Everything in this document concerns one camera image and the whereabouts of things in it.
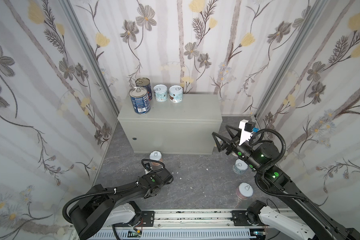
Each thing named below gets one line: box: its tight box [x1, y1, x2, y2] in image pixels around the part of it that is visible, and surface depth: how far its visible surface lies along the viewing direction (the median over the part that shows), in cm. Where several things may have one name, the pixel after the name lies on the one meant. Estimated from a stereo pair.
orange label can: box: [149, 150, 163, 166], surface depth 93 cm
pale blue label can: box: [169, 85, 184, 104], surface depth 80 cm
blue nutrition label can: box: [129, 86, 151, 115], surface depth 70 cm
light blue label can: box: [153, 84, 168, 103], surface depth 80 cm
